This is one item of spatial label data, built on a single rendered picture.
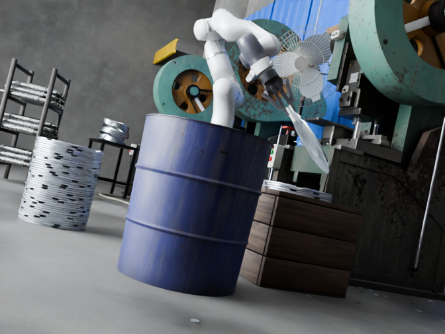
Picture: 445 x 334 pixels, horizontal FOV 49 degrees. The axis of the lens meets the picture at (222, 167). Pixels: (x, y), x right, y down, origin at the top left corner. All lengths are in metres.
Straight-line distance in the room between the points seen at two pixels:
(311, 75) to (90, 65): 5.97
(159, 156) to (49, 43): 7.63
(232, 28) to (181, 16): 7.26
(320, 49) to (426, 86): 1.22
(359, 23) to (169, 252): 1.45
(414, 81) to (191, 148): 1.33
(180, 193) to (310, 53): 2.29
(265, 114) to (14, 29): 5.85
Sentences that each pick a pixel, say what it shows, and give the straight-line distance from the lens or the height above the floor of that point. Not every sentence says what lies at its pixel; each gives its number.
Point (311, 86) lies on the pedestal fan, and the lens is 3.52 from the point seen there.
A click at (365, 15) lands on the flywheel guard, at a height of 1.20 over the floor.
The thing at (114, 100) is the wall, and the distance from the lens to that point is 8.96.
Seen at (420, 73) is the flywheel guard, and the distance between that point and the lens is 2.43.
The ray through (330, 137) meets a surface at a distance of 2.62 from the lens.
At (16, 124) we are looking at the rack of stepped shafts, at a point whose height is 0.46.
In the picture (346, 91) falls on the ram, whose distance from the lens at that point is 2.78.
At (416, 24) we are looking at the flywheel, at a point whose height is 1.24.
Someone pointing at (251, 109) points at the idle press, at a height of 0.99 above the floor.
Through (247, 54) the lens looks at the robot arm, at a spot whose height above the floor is 0.87.
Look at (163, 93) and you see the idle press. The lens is 5.45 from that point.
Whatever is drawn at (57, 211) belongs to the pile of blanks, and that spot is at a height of 0.07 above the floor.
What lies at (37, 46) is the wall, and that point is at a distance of 8.94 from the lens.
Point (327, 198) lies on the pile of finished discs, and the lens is 1.94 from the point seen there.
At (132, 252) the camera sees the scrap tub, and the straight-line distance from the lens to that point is 1.45.
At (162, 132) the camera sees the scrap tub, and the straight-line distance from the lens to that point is 1.41.
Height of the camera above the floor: 0.30
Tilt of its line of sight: 3 degrees up
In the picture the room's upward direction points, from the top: 13 degrees clockwise
